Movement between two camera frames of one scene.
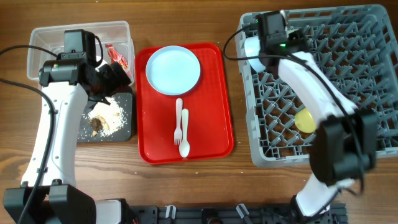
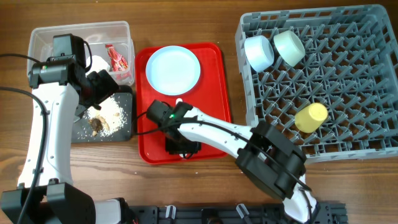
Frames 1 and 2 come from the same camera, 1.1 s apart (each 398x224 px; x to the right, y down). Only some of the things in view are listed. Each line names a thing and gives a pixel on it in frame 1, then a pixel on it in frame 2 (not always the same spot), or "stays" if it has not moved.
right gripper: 297,35 to 173,149
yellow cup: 305,121 stays
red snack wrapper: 115,57 stays
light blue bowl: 252,45 stays
